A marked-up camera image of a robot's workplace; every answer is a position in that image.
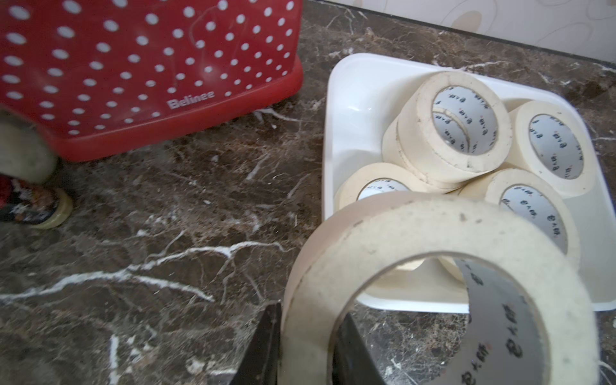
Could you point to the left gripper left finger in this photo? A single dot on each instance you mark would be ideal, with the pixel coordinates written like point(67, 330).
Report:
point(260, 362)

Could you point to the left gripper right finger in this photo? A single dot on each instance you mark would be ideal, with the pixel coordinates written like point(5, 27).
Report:
point(352, 363)

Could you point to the masking tape roll two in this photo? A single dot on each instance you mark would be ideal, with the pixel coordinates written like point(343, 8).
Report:
point(550, 143)

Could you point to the white plastic storage tray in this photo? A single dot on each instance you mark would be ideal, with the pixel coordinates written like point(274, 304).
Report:
point(365, 93)

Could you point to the red polka dot toaster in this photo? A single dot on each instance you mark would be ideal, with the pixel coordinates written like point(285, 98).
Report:
point(100, 78)

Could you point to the masking tape roll four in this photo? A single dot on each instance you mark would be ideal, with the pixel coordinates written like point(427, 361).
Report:
point(534, 211)

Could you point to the masking tape roll three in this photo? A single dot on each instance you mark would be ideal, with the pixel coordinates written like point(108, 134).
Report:
point(531, 318)

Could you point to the masking tape roll five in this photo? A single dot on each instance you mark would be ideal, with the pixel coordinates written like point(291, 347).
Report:
point(375, 179)

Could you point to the masking tape roll one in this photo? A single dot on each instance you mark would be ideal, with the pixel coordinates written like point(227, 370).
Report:
point(453, 129)

